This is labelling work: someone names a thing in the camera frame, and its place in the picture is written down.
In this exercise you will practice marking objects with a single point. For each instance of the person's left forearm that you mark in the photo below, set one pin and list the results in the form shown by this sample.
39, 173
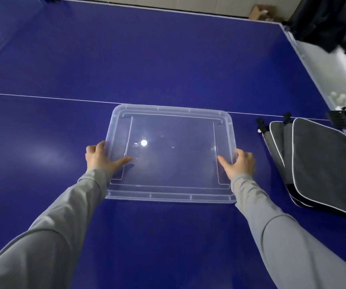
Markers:
40, 231

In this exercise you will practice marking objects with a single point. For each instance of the person's left hand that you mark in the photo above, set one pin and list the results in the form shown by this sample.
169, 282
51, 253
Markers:
99, 157

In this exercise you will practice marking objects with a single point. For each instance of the person's right forearm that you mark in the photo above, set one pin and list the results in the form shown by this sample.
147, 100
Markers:
281, 237

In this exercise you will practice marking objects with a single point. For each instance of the black table edge clamp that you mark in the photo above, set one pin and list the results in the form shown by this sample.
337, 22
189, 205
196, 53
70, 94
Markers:
341, 117

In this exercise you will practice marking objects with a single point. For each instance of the white ball collection tray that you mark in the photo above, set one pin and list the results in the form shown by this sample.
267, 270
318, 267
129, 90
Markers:
320, 63

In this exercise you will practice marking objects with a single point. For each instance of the person's right hand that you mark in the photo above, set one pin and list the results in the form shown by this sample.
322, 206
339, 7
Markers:
243, 165

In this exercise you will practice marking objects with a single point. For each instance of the brown cardboard box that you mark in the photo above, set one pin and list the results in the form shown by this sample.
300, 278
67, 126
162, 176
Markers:
258, 12

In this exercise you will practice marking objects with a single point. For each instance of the clear plastic lid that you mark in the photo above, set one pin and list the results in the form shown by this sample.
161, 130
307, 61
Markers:
173, 153

